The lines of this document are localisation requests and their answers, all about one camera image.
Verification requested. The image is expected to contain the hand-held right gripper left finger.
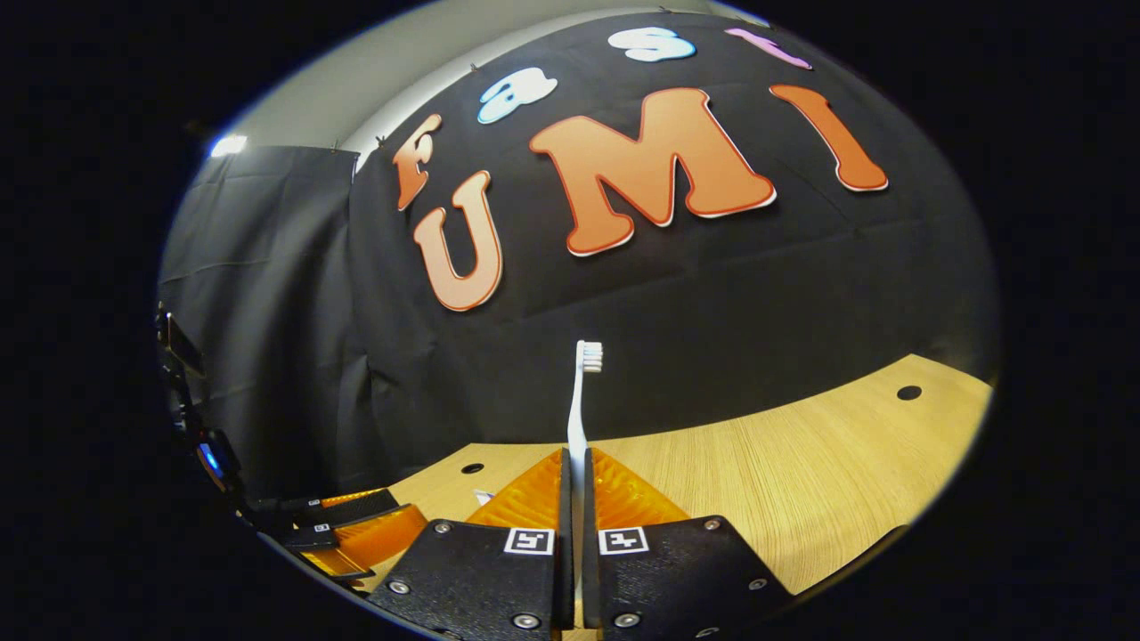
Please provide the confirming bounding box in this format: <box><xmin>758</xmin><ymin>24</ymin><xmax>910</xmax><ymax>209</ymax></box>
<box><xmin>367</xmin><ymin>448</ymin><xmax>575</xmax><ymax>641</ymax></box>

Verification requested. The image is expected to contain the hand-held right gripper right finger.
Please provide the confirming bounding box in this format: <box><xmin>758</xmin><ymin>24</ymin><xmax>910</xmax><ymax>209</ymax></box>
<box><xmin>581</xmin><ymin>448</ymin><xmax>795</xmax><ymax>641</ymax></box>

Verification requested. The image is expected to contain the white toothbrush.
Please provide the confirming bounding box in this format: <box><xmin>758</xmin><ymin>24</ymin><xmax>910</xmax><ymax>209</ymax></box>
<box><xmin>566</xmin><ymin>340</ymin><xmax>605</xmax><ymax>629</ymax></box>

